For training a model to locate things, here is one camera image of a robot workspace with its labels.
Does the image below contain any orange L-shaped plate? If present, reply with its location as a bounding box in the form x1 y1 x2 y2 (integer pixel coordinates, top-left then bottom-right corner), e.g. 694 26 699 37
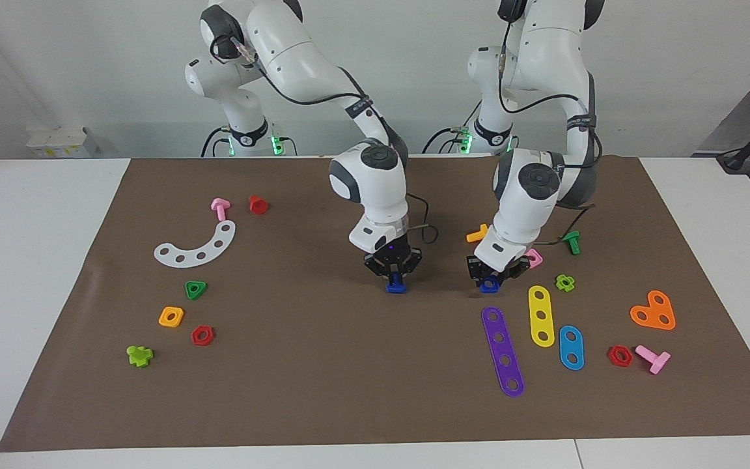
630 290 676 331

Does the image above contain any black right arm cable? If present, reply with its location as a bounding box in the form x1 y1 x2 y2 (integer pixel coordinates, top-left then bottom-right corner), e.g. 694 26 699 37
211 34 439 246

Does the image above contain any purple four-hole bar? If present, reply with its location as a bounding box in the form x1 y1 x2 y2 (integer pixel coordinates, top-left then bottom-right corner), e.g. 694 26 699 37
481 306 525 397

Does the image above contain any blue two-hole bar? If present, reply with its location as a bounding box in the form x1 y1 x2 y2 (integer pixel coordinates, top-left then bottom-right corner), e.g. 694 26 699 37
559 325 585 371

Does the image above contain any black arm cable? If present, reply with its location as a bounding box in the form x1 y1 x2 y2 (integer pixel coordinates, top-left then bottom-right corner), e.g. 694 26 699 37
211 34 439 246
496 18 604 247

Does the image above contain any white cardboard box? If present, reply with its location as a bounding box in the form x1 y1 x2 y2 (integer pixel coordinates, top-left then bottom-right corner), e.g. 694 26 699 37
27 126 100 159

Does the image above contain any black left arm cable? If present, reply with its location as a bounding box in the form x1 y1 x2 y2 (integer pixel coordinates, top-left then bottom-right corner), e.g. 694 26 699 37
496 18 604 247

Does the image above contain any yellow three-hole bar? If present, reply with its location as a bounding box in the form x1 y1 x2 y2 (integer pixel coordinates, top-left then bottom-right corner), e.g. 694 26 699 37
528 285 555 348

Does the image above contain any brown paper table mat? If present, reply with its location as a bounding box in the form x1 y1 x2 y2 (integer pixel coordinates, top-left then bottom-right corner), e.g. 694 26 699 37
0 155 750 453

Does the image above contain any white curved five-hole plate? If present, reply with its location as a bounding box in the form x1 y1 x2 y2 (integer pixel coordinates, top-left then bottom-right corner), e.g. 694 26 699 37
154 220 236 268

